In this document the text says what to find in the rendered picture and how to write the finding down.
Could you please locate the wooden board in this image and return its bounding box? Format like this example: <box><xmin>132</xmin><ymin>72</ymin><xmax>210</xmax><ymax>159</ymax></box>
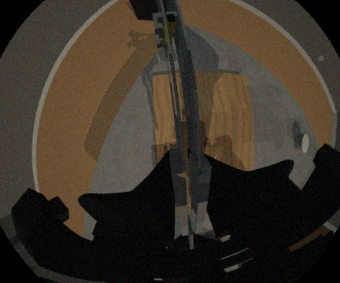
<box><xmin>151</xmin><ymin>72</ymin><xmax>255</xmax><ymax>215</ymax></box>

